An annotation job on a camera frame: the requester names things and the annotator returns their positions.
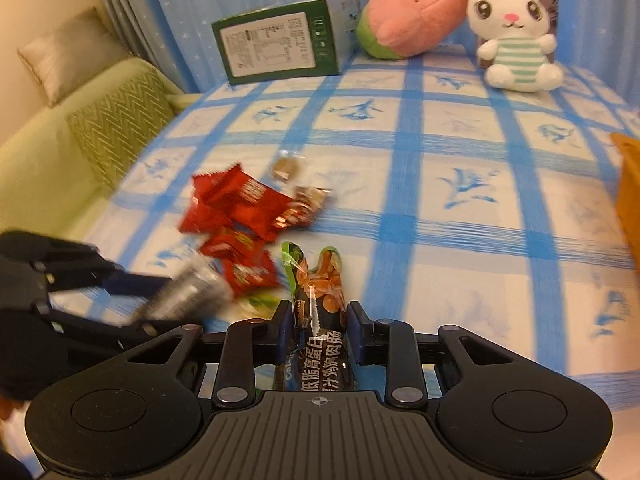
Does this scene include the silver snack packet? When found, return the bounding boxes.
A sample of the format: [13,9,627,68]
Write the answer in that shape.
[131,256,234,322]

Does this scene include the pink green plush toy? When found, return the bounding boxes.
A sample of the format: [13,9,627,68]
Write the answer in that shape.
[356,0,468,60]

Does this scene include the dark sausage snack packet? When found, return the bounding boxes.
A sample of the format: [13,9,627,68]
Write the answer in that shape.
[274,242,356,392]

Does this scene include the green sofa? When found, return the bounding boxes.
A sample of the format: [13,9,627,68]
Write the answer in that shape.
[1,58,199,240]

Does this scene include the brown foil candy packet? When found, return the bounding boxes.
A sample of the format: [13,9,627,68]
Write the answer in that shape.
[272,186,332,230]

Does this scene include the beige satin cushion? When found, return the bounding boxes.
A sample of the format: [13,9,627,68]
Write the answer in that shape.
[17,8,130,107]

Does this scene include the blue checked tablecloth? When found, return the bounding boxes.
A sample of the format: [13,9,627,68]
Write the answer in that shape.
[0,44,640,480]

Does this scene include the red snack packet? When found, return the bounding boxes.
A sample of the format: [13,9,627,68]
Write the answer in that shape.
[198,228,265,259]
[222,250,279,298]
[220,174,292,242]
[178,164,247,234]

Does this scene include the orange plastic bin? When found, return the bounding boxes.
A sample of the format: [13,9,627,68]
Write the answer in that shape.
[611,132,640,271]

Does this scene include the green white cardboard box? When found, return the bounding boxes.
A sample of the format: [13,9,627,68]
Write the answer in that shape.
[212,0,361,86]

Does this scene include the green zigzag cushion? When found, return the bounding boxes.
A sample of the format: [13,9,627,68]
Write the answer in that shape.
[66,70,175,192]

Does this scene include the yellow green snack packet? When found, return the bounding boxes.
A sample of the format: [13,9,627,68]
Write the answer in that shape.
[235,292,280,320]

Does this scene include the white bunny plush toy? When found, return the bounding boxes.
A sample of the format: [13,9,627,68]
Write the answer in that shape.
[466,0,563,92]

